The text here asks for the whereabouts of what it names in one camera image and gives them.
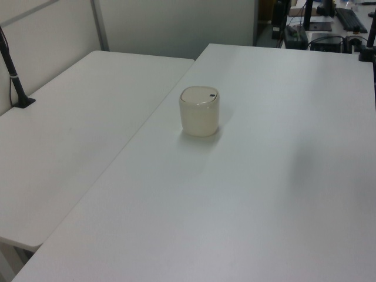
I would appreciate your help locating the beige push lid of bin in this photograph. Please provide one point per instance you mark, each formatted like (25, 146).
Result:
(197, 94)

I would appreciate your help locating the black camera stand pole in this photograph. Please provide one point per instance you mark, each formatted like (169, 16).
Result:
(13, 75)

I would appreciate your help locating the black clamp mount with pole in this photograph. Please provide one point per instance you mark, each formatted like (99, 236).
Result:
(368, 44)

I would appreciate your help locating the grey partition frame post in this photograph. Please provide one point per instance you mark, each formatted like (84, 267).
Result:
(100, 25)

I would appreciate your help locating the black monitor stand pole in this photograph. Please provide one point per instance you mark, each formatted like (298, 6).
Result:
(308, 13)

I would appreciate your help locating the flat black monitor base plate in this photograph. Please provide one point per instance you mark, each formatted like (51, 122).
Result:
(321, 26)

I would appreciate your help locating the brown cardboard box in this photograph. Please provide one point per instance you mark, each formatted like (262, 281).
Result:
(297, 11)

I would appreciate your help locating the black electronics box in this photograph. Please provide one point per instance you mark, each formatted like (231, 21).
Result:
(326, 41)

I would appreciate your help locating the cream plastic desktop trash bin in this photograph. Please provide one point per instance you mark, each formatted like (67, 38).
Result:
(199, 120)

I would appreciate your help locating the black computer tower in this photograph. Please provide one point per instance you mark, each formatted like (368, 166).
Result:
(278, 20)

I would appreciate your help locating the black keyboard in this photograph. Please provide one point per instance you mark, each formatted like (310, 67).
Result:
(350, 20)

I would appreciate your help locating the black case with green stripe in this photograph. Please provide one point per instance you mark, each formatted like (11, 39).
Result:
(296, 36)

